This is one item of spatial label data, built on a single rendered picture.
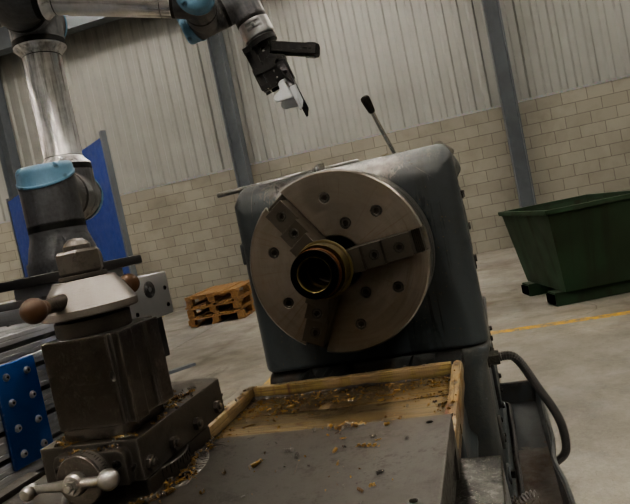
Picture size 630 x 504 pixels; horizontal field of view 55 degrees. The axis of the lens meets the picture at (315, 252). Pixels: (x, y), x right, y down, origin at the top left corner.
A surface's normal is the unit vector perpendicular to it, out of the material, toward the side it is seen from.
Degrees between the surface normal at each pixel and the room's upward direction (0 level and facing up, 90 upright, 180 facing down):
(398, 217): 90
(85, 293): 60
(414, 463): 0
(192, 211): 90
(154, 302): 90
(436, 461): 0
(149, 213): 90
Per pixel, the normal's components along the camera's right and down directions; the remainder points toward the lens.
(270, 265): -0.25, 0.11
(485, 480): -0.20, -0.98
